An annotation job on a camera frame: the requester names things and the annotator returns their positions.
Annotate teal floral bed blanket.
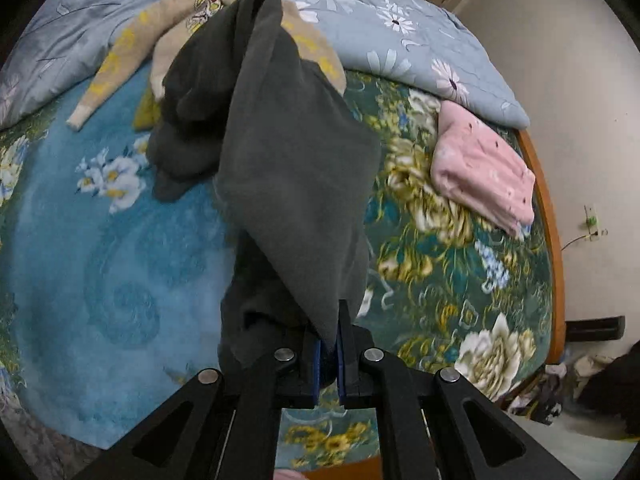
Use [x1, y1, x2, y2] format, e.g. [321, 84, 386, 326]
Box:
[1, 72, 554, 479]

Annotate mustard yellow garment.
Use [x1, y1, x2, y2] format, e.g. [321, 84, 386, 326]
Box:
[132, 84, 162, 132]

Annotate orange wooden bed frame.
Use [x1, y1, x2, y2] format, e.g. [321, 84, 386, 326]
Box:
[516, 130, 566, 364]

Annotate beige sweater with yellow letters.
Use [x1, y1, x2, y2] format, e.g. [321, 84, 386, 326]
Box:
[66, 0, 346, 131]

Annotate pile of clothes on floor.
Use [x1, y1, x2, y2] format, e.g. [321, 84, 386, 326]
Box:
[502, 344, 639, 438]

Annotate light blue floral quilt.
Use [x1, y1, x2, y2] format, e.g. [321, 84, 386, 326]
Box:
[1, 0, 529, 129]

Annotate folded pink garment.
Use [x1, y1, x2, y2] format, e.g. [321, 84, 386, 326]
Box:
[431, 101, 536, 240]

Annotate dark grey fleece pants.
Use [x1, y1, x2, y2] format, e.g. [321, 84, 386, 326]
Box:
[146, 0, 381, 374]

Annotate wall socket with green plug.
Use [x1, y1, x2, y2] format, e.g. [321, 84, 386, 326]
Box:
[561, 204, 608, 252]

